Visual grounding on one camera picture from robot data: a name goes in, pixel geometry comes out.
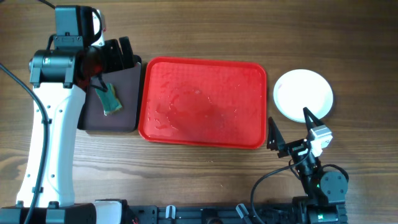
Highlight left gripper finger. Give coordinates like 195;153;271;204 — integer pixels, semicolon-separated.
119;37;136;69
104;39;124;72

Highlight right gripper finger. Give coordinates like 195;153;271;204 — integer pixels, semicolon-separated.
267;117;285;151
303;107;323;132

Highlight white plate with stain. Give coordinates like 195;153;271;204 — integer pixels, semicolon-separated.
273;69;334;123

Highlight green yellow sponge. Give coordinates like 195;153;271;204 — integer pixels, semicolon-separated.
95;83;123;116

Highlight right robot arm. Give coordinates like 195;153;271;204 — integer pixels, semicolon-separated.
267;108;349;223

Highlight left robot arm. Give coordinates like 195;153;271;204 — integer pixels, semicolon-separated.
1;6;142;223

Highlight black rectangular tray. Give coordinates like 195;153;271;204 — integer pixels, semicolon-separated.
78;58;142;132

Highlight red plastic tray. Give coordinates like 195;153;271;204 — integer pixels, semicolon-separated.
138;57;267;149

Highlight right black cable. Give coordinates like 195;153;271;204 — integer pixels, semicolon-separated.
250;149;318;224

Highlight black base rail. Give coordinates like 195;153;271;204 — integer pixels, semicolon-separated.
124;203;348;224

